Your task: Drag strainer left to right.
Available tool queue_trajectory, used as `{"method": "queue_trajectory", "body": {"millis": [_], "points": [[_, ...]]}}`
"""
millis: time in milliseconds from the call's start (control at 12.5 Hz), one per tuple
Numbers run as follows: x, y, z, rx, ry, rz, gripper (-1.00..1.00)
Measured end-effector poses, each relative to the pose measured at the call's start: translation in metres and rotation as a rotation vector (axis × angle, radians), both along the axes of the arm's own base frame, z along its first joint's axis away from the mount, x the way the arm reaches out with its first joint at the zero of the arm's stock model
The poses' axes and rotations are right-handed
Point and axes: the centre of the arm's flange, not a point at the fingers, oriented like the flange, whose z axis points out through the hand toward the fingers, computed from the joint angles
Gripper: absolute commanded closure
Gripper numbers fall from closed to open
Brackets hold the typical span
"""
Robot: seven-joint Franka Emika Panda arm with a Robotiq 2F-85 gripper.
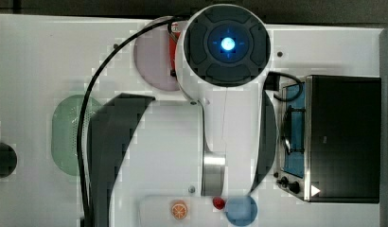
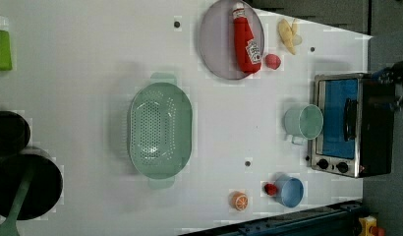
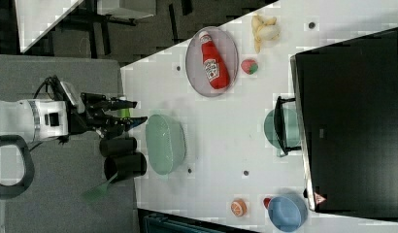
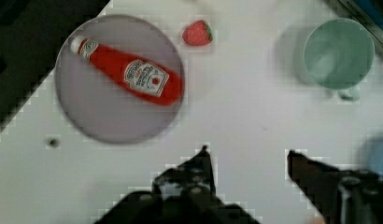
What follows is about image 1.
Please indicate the pink oval plate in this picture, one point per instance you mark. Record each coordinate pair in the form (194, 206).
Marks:
(152, 59)

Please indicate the red ketchup bottle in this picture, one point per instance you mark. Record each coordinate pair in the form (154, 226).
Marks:
(174, 34)

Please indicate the orange slice toy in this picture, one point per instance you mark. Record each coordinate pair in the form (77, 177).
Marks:
(179, 210)

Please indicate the red toy fruit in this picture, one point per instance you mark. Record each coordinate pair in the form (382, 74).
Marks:
(218, 203)

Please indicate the blue bowl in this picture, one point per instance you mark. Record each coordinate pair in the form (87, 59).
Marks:
(241, 211)

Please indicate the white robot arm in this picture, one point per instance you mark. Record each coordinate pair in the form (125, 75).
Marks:
(223, 58)

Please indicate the black toaster oven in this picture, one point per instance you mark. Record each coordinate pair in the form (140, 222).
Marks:
(329, 142)

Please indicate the black cylinder stand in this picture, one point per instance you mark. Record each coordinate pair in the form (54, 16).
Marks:
(8, 160)

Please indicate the green plastic strainer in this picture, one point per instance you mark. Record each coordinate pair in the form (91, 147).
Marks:
(65, 121)

